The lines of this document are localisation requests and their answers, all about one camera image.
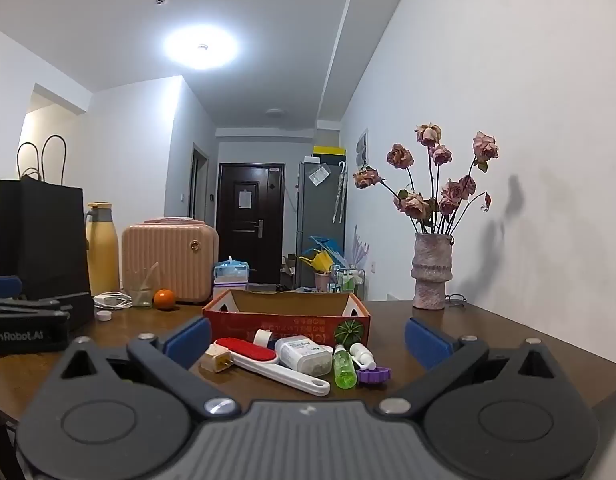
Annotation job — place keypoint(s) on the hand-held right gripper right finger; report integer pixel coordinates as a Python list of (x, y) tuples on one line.
[(422, 342)]

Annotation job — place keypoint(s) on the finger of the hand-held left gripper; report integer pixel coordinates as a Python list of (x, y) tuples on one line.
[(28, 307), (3, 286)]

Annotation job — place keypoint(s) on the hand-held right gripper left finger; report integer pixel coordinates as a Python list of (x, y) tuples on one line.
[(190, 340)]

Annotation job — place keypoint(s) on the purple plastic cap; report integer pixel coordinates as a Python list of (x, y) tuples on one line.
[(373, 375)]

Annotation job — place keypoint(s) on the small white dropper bottle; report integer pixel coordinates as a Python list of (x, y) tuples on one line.
[(362, 354)]

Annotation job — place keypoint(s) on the white tape roll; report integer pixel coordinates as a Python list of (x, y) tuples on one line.
[(262, 338)]

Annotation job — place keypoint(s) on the green spray bottle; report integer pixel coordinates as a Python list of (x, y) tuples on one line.
[(344, 372)]

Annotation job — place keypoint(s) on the red cardboard box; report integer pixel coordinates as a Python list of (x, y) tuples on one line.
[(288, 322)]

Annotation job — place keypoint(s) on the red and white lint brush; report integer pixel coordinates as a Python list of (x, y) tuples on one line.
[(288, 372)]

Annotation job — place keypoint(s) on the white pill bottle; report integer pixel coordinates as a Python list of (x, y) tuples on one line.
[(300, 352)]

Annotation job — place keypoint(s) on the orange fruit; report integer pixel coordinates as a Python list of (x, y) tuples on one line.
[(164, 298)]

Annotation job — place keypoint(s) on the black paper bag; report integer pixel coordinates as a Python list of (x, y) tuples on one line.
[(38, 235)]

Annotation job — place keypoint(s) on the clear glass cup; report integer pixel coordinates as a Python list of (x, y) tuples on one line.
[(140, 296)]

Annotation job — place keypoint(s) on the white bottle cap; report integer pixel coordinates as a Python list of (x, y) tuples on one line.
[(104, 316)]

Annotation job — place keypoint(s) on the pink ceramic vase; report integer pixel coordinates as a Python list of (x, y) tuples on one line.
[(430, 270)]

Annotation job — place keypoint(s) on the blue tissue pack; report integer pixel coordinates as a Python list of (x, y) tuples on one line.
[(231, 272)]

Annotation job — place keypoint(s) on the pink ribbed suitcase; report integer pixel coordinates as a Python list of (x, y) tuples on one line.
[(163, 260)]

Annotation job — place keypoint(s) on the yellow thermos bottle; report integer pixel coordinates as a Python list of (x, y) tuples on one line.
[(103, 255)]

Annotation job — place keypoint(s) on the dark entrance door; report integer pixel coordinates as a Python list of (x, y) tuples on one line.
[(248, 245)]

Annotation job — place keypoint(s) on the purple decoration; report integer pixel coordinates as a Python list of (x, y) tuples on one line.
[(360, 250)]

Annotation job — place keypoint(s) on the pink pot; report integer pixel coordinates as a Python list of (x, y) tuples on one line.
[(322, 281)]

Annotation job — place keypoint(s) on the yellow watering can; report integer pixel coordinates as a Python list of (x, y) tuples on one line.
[(320, 262)]

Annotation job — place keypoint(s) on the blue bag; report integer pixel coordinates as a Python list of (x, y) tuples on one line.
[(328, 245)]

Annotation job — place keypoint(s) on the white paper notice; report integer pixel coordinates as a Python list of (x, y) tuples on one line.
[(245, 199)]

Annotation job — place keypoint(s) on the dark side door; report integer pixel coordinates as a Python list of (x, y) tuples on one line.
[(198, 185)]

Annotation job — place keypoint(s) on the grey refrigerator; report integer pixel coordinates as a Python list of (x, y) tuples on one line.
[(313, 215)]

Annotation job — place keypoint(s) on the white folded umbrella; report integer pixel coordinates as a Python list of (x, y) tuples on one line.
[(340, 190)]

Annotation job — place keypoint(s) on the clear plastic sheet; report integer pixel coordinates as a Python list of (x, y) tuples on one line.
[(319, 175)]

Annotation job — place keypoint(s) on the dried pink roses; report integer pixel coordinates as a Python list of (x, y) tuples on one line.
[(486, 146)]

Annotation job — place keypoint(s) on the yellow box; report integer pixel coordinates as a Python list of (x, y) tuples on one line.
[(330, 151)]

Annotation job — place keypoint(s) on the small ceiling lamp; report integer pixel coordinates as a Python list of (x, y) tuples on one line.
[(275, 112)]

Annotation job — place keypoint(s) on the bright ceiling lamp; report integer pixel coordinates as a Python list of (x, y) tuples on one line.
[(200, 47)]

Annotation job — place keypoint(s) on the wall picture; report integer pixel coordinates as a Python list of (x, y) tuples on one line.
[(361, 147)]

